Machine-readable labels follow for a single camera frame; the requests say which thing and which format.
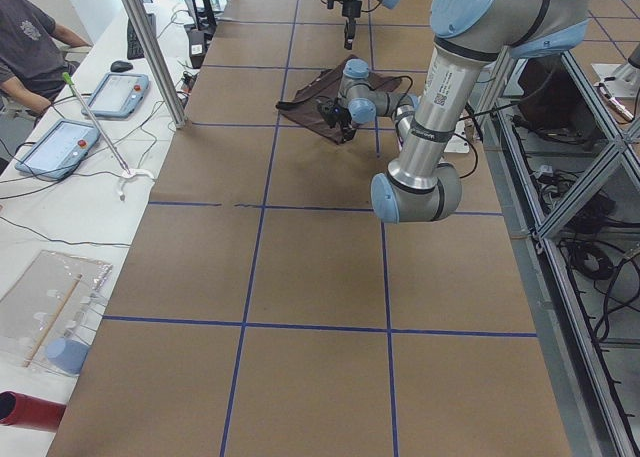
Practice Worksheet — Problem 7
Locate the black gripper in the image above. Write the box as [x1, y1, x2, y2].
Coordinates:
[327, 0, 362, 50]
[315, 96, 357, 144]

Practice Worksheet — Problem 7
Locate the dark brown t-shirt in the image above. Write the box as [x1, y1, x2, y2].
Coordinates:
[276, 55, 417, 144]

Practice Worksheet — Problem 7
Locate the black power adapter box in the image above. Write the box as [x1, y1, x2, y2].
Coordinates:
[186, 28, 207, 69]

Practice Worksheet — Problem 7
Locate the black keyboard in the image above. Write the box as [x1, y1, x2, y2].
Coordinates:
[126, 13, 156, 60]

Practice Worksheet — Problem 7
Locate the metal reacher stick green tip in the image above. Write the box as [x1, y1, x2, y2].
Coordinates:
[62, 72, 155, 202]

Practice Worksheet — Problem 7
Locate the far blue teach pendant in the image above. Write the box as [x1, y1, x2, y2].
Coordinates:
[85, 72, 150, 120]

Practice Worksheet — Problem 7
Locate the blue teach pendant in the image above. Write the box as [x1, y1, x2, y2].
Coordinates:
[14, 119, 99, 181]
[85, 72, 150, 120]

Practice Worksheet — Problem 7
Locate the black computer mouse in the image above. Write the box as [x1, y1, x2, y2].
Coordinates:
[110, 60, 133, 73]

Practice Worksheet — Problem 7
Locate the near blue teach pendant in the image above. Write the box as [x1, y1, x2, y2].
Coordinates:
[14, 119, 99, 181]

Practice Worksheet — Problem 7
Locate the wooden stick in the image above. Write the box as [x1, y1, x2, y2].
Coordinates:
[22, 274, 82, 368]

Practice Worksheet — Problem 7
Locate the seated person grey shirt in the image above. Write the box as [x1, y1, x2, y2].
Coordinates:
[1, 0, 88, 116]

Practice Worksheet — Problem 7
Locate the clear plastic bag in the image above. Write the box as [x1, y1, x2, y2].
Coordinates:
[1, 250, 112, 375]

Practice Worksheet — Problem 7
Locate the blue plastic cup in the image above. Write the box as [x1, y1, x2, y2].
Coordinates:
[45, 338, 90, 375]

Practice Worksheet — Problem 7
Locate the red cylinder tube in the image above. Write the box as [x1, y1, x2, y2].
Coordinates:
[1, 391, 66, 432]

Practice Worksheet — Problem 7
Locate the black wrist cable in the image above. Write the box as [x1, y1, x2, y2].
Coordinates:
[374, 74, 521, 181]

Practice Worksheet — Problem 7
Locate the white camera mast base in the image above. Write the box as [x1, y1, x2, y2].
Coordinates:
[415, 0, 482, 145]

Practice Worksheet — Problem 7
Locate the aluminium frame post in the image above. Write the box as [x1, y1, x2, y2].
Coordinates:
[121, 0, 186, 129]

